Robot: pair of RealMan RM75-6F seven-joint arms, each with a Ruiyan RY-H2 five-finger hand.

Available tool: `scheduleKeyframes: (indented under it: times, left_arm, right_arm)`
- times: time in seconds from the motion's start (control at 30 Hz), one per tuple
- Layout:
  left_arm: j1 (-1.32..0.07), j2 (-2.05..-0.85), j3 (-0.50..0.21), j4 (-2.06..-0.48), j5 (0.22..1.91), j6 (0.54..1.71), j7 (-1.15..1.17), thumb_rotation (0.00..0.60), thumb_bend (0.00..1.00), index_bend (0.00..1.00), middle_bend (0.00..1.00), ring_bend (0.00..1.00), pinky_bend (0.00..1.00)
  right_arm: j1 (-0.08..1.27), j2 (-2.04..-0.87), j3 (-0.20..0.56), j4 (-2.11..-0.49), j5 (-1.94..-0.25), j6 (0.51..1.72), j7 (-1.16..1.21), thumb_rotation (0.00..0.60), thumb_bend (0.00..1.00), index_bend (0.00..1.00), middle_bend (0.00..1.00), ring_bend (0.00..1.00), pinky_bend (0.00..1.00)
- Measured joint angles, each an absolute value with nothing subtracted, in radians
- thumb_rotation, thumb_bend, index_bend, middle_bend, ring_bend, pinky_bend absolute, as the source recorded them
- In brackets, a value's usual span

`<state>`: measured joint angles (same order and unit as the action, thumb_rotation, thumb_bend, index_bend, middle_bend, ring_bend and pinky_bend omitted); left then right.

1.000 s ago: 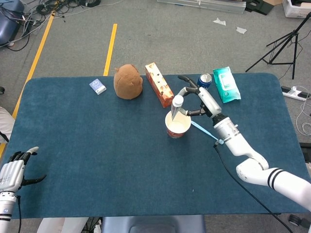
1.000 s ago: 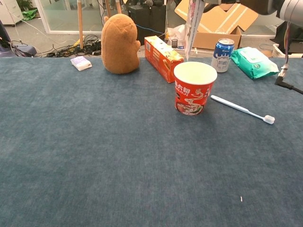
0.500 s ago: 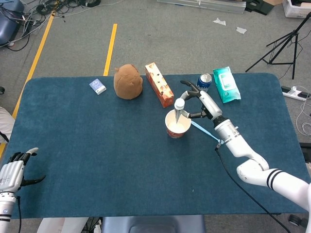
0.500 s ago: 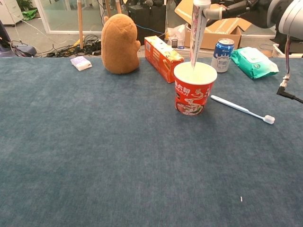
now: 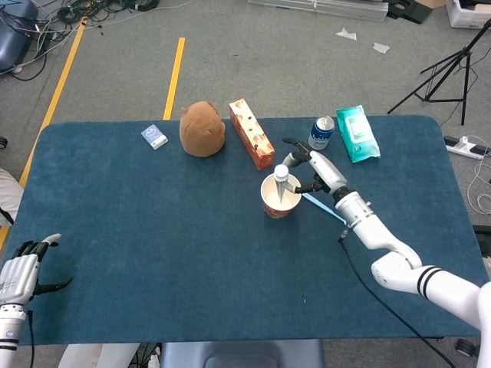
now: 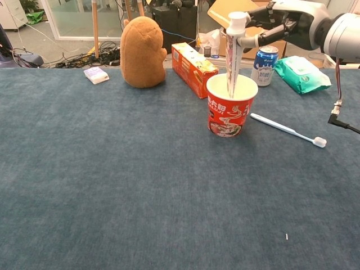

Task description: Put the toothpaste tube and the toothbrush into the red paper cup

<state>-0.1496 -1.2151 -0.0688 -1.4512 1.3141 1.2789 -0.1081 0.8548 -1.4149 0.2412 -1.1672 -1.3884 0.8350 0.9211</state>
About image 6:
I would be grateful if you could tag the green wet wipes pack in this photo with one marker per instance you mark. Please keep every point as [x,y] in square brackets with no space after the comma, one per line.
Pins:
[298,73]

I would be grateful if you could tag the blue table cloth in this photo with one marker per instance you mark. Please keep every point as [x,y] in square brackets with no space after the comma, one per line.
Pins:
[112,168]

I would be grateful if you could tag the orange cardboard snack box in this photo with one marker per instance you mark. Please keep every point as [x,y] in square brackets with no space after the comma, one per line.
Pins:
[191,70]

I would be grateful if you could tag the small purple tissue pack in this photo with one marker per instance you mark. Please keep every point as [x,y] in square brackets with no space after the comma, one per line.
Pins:
[95,75]

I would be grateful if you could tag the white cabinet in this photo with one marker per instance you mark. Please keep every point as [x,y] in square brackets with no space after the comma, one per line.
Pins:
[11,14]

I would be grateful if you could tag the black cabinet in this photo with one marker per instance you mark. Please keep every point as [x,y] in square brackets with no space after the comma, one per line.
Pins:
[174,22]

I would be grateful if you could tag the white plastic bag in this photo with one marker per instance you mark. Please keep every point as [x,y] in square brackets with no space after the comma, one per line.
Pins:
[209,38]

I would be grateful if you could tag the green potted plant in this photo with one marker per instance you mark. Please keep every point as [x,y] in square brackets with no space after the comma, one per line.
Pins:
[28,5]

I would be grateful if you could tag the light blue toothbrush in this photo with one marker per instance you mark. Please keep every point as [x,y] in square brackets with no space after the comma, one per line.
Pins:
[281,127]

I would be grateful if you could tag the black mesh pen cup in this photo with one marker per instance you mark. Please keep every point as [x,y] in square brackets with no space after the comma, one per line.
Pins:
[207,52]

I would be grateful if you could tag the open brown cardboard box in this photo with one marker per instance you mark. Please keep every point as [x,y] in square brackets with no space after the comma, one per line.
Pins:
[222,11]

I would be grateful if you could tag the blue white drink can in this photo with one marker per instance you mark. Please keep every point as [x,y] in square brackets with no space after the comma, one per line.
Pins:
[264,67]

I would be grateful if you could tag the brown plush toy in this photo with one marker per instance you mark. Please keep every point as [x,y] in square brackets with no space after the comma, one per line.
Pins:
[142,53]

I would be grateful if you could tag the white toothpaste tube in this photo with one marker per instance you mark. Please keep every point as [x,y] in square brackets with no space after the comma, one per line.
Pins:
[234,62]

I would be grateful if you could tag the wooden pole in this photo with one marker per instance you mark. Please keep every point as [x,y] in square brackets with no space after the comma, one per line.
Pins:
[128,9]
[140,8]
[95,28]

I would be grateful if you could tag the green bag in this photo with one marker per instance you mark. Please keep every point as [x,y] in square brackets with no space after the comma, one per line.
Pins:
[35,17]

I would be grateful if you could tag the red instant noodle cup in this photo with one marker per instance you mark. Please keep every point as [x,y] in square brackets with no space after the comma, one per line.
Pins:
[230,112]

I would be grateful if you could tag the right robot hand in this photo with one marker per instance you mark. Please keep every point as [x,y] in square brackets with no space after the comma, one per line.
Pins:
[301,22]

